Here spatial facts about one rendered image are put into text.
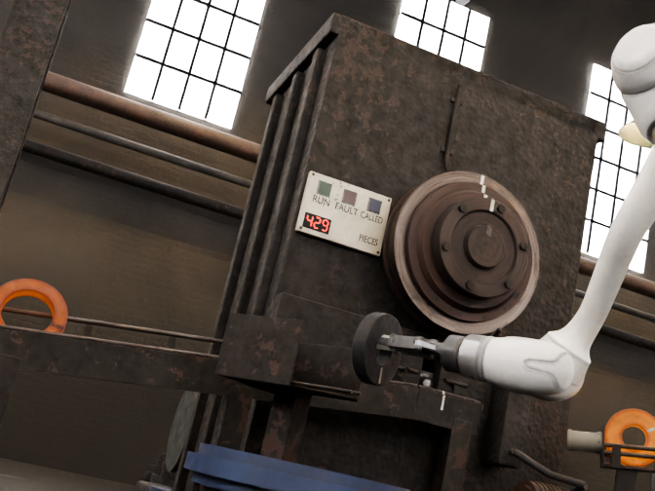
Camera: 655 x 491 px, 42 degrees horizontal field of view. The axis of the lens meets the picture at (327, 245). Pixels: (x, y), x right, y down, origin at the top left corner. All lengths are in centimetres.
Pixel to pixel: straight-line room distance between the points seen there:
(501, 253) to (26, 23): 333
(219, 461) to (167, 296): 731
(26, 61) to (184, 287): 397
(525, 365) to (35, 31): 388
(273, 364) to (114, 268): 660
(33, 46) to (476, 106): 288
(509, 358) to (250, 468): 72
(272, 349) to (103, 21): 741
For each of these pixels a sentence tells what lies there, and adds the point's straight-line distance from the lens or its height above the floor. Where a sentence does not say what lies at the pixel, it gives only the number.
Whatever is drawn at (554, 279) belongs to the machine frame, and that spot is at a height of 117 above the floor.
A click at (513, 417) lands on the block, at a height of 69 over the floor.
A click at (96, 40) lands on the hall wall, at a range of 893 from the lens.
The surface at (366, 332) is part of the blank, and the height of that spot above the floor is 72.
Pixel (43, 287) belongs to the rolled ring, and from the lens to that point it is 217.
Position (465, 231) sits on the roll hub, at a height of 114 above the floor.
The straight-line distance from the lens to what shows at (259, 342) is 182.
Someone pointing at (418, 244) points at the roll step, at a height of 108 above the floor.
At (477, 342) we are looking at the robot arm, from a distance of 169.
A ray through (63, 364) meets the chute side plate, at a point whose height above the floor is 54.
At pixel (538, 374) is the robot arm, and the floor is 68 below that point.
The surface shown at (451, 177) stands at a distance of 247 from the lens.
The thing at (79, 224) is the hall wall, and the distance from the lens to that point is 837.
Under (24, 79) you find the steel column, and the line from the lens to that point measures 492.
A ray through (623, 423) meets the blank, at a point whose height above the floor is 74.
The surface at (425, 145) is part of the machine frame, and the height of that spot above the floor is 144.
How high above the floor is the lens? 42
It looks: 15 degrees up
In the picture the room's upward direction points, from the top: 13 degrees clockwise
